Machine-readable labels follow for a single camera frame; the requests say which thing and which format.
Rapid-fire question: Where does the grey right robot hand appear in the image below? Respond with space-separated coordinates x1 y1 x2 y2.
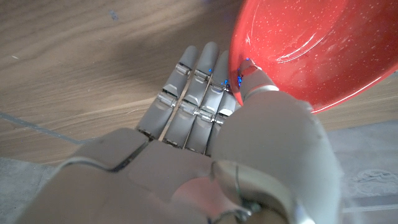
14 41 346 224

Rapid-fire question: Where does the red bowl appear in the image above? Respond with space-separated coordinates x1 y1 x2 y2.
228 0 398 114

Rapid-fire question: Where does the printed window backdrop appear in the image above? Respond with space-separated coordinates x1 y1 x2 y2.
323 119 398 224

